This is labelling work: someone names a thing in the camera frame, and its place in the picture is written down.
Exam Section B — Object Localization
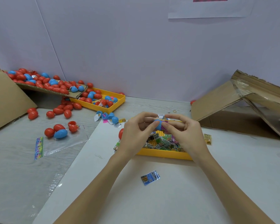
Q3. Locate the person's left hand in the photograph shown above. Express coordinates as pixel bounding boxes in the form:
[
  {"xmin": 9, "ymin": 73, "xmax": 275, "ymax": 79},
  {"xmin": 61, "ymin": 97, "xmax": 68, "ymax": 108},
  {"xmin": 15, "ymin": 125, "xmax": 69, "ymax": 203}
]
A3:
[{"xmin": 115, "ymin": 112, "xmax": 160, "ymax": 161}]

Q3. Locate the person's right hand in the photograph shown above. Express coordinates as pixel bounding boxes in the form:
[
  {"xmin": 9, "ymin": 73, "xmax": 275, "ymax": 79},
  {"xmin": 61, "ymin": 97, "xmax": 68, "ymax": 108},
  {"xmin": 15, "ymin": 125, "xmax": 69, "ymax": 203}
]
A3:
[{"xmin": 162, "ymin": 114, "xmax": 212, "ymax": 162}]

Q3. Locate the yellow label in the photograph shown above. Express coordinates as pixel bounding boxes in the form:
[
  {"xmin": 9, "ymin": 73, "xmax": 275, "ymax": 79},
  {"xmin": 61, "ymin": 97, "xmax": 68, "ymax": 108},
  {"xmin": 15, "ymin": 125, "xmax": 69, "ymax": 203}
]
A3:
[{"xmin": 203, "ymin": 133, "xmax": 213, "ymax": 146}]

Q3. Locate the blue packet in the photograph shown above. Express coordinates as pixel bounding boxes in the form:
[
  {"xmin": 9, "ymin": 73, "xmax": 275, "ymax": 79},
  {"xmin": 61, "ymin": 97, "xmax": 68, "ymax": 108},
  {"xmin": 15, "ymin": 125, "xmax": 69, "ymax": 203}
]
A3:
[{"xmin": 140, "ymin": 170, "xmax": 161, "ymax": 186}]

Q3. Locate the pile of plastic eggs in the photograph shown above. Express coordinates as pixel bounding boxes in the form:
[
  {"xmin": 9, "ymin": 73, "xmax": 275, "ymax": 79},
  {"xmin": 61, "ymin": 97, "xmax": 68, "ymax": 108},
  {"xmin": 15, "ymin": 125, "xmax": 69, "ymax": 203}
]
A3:
[{"xmin": 4, "ymin": 68, "xmax": 127, "ymax": 140}]

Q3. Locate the person's right forearm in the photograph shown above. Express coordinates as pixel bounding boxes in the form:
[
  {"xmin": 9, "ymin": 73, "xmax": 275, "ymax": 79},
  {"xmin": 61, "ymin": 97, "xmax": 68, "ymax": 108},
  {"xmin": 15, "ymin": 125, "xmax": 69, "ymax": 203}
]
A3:
[{"xmin": 195, "ymin": 152, "xmax": 276, "ymax": 224}]

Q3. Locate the person's left forearm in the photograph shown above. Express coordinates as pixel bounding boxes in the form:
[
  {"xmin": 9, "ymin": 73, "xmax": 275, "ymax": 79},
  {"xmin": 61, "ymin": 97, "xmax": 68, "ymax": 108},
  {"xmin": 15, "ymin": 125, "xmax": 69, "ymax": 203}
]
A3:
[{"xmin": 54, "ymin": 152, "xmax": 130, "ymax": 224}]

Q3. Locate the yellow plastic tray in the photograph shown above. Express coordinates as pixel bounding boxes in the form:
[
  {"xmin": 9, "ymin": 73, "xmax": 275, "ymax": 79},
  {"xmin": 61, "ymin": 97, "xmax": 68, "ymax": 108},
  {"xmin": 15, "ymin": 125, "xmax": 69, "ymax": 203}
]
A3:
[{"xmin": 134, "ymin": 119, "xmax": 195, "ymax": 161}]

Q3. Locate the yellow tray under eggs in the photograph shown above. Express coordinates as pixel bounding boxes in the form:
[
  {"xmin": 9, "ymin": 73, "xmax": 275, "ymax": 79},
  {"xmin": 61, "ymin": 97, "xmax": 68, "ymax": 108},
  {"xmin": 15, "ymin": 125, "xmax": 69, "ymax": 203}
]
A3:
[{"xmin": 70, "ymin": 87, "xmax": 127, "ymax": 114}]

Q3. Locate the torn flattened cardboard box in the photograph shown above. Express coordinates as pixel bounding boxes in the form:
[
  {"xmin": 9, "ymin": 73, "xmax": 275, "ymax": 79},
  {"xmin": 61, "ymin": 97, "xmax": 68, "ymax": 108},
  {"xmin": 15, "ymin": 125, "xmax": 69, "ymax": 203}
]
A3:
[{"xmin": 190, "ymin": 69, "xmax": 280, "ymax": 142}]

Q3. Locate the clear bag with coloured label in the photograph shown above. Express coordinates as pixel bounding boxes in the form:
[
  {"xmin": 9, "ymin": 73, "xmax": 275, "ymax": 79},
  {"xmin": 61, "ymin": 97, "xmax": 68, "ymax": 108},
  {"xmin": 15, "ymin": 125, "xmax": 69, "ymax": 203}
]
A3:
[{"xmin": 34, "ymin": 127, "xmax": 88, "ymax": 161}]

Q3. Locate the brown cardboard sheet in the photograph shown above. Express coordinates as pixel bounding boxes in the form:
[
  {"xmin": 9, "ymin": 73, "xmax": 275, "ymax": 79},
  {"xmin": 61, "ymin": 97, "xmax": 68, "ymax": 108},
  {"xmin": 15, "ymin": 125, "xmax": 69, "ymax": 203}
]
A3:
[{"xmin": 16, "ymin": 83, "xmax": 87, "ymax": 99}]

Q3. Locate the white paper sign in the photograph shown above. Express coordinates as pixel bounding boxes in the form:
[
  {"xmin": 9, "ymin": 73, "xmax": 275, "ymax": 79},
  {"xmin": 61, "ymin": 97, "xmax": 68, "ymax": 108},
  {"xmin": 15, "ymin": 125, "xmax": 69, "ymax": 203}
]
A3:
[{"xmin": 167, "ymin": 0, "xmax": 257, "ymax": 20}]

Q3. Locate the tall brown cardboard box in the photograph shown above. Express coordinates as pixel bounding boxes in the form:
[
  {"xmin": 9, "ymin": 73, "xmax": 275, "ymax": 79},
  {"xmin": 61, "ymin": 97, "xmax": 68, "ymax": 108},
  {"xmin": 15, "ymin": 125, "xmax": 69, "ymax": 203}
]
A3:
[{"xmin": 0, "ymin": 55, "xmax": 38, "ymax": 135}]

